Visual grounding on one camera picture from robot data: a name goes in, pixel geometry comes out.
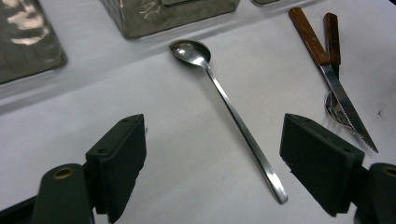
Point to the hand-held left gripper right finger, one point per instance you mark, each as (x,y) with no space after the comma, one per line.
(323,165)

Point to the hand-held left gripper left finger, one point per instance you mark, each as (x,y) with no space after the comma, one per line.
(118,161)

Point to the long metal spoon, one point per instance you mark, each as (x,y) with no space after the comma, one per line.
(190,51)

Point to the clear grey plastic bin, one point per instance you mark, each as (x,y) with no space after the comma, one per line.
(174,15)
(264,2)
(25,46)

